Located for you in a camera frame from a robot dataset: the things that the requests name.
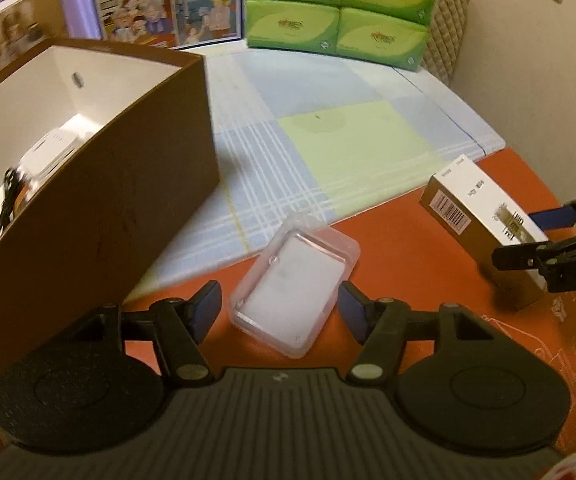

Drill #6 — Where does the white and gold carton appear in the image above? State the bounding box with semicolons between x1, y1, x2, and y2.
419;154;551;312

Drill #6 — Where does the clear plastic case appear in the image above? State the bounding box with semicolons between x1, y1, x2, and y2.
229;212;361;359

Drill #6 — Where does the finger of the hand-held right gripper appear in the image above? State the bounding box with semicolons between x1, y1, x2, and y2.
492;225;576;273
528;189;576;231

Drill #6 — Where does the blue printed milk box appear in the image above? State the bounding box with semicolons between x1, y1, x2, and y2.
88;0;246;51

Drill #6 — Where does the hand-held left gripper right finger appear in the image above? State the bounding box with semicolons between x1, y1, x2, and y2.
338;280;498;386

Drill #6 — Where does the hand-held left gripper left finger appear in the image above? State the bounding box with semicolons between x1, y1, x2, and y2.
70;280;221;386

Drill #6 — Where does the white router with antennas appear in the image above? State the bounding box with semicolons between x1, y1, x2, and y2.
15;127;96;186

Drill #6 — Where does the brown storage box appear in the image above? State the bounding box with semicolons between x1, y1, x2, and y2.
0;37;221;411

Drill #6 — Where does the red printed cardboard sheet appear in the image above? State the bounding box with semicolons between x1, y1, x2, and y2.
123;145;576;480

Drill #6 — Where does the beige quilted chair cover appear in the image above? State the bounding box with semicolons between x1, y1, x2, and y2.
420;0;471;88

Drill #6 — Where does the checked tablecloth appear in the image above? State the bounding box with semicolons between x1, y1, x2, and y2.
133;45;506;301

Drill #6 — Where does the stack of green tissue packs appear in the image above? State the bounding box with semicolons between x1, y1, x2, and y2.
243;0;443;72

